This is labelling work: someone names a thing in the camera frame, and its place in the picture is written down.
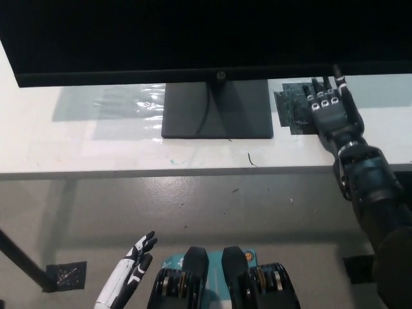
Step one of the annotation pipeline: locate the black rounded floor object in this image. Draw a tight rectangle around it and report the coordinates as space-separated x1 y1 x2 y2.
395 170 412 207

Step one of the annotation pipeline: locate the black desk leg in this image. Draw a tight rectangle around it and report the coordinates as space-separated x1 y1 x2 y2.
0 227 55 292

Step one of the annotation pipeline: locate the robot left black body block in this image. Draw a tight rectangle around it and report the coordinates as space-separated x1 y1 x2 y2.
146 246 212 309

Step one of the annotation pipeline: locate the robot right hand black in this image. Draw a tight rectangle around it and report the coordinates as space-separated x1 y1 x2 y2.
301 64 366 153

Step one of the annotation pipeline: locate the clear plastic film sheet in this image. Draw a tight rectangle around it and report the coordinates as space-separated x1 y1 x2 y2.
51 84 167 141

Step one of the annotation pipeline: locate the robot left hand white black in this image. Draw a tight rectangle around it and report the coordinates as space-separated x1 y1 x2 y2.
95 230 158 309

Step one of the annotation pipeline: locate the black HP computer monitor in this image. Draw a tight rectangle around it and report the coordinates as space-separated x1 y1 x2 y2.
0 0 412 140

